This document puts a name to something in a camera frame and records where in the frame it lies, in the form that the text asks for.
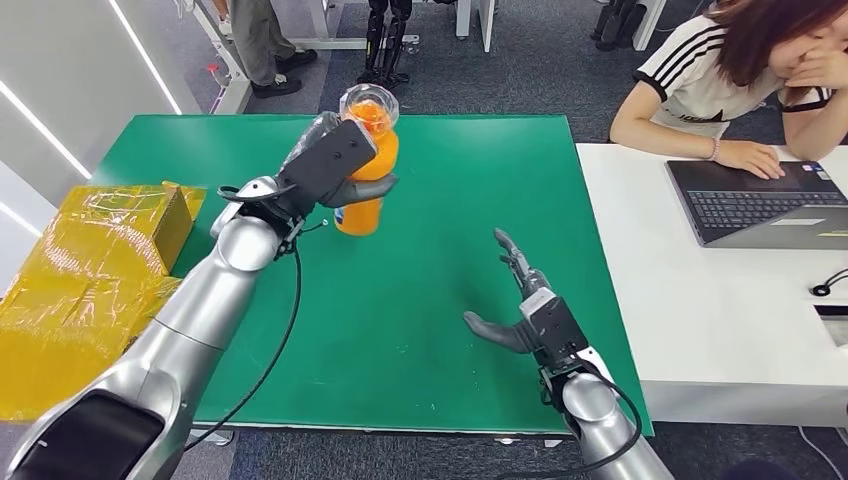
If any orange detergent bottle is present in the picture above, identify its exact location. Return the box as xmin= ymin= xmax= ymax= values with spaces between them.
xmin=332 ymin=82 xmax=402 ymax=238

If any white desk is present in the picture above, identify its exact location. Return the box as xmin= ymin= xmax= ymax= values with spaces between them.
xmin=575 ymin=141 xmax=848 ymax=429

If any white desk leg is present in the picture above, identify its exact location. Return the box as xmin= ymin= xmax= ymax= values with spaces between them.
xmin=630 ymin=0 xmax=669 ymax=53

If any seated person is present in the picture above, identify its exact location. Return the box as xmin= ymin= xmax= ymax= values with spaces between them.
xmin=608 ymin=0 xmax=848 ymax=182

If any dark grey laptop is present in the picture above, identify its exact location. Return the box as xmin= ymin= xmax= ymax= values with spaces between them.
xmin=665 ymin=159 xmax=848 ymax=252

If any white floor cable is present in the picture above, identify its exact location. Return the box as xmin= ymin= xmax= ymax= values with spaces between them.
xmin=796 ymin=425 xmax=848 ymax=480

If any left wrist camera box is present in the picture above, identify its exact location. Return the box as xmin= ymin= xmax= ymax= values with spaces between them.
xmin=274 ymin=118 xmax=380 ymax=219

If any black flat device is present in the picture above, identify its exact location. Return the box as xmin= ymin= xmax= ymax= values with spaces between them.
xmin=812 ymin=303 xmax=848 ymax=350

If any white table leg panel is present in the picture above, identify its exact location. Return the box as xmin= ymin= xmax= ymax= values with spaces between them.
xmin=454 ymin=0 xmax=497 ymax=54

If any black looped desk cable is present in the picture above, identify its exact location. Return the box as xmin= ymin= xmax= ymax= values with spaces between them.
xmin=808 ymin=267 xmax=848 ymax=299

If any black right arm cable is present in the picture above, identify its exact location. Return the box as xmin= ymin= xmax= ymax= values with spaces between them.
xmin=495 ymin=367 xmax=645 ymax=480

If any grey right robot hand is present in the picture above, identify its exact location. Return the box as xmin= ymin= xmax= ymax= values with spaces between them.
xmin=461 ymin=227 xmax=555 ymax=356

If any yellow taped cardboard box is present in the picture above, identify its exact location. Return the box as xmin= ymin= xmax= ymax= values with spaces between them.
xmin=0 ymin=180 xmax=207 ymax=425

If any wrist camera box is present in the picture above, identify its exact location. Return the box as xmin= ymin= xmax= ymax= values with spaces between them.
xmin=274 ymin=118 xmax=380 ymax=219
xmin=519 ymin=287 xmax=592 ymax=367

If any black humanoid robot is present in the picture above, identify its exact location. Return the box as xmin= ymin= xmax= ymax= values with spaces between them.
xmin=355 ymin=0 xmax=415 ymax=91

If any green table mat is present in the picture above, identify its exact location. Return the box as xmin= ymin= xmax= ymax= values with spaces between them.
xmin=88 ymin=113 xmax=656 ymax=439

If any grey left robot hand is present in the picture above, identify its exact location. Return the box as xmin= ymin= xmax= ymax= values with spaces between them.
xmin=278 ymin=110 xmax=401 ymax=212

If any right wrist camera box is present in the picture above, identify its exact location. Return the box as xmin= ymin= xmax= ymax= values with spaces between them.
xmin=519 ymin=287 xmax=592 ymax=367

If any standing person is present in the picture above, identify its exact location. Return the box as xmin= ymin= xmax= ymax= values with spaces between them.
xmin=227 ymin=0 xmax=320 ymax=100

